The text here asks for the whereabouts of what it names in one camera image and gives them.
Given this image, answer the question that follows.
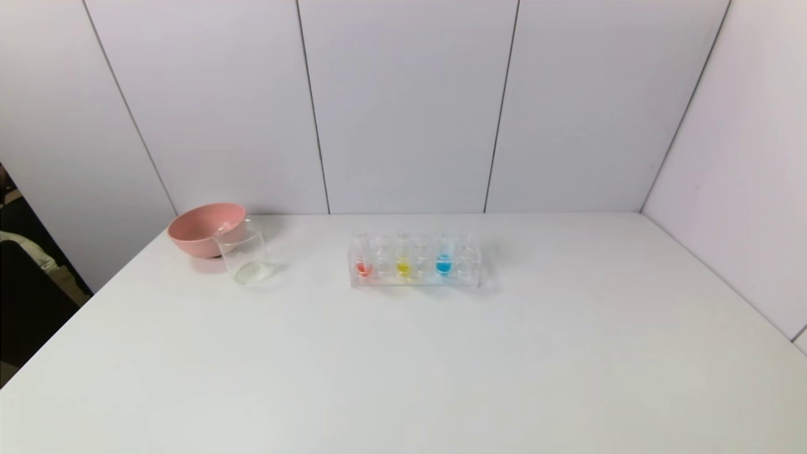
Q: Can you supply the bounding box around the white curved background object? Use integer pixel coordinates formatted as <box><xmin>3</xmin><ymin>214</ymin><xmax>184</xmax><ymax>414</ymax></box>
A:
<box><xmin>0</xmin><ymin>231</ymin><xmax>59</xmax><ymax>273</ymax></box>

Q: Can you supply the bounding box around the clear plastic test tube rack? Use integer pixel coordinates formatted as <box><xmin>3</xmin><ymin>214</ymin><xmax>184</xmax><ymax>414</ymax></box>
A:
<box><xmin>347</xmin><ymin>231</ymin><xmax>484</xmax><ymax>290</ymax></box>

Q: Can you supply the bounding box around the clear glass beaker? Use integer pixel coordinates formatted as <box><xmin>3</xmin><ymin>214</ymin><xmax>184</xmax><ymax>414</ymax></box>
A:
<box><xmin>212</xmin><ymin>219</ymin><xmax>277</xmax><ymax>286</ymax></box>

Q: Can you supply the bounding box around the pink bowl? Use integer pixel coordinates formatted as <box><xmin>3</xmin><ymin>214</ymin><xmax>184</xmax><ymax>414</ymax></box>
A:
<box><xmin>167</xmin><ymin>202</ymin><xmax>248</xmax><ymax>259</ymax></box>

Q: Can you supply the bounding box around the black background furniture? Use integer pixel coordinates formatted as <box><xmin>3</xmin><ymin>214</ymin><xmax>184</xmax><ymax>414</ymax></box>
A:
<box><xmin>0</xmin><ymin>163</ymin><xmax>95</xmax><ymax>387</ymax></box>

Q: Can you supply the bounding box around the test tube with yellow pigment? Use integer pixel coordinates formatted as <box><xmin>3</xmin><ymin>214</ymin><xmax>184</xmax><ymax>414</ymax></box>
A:
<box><xmin>395</xmin><ymin>232</ymin><xmax>414</xmax><ymax>280</ymax></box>

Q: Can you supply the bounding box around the test tube with blue pigment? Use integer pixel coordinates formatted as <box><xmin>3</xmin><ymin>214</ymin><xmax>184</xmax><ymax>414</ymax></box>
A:
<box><xmin>435</xmin><ymin>232</ymin><xmax>455</xmax><ymax>278</ymax></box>

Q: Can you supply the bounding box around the test tube with red pigment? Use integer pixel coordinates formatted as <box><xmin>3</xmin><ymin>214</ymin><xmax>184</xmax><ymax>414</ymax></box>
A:
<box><xmin>354</xmin><ymin>235</ymin><xmax>374</xmax><ymax>279</ymax></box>

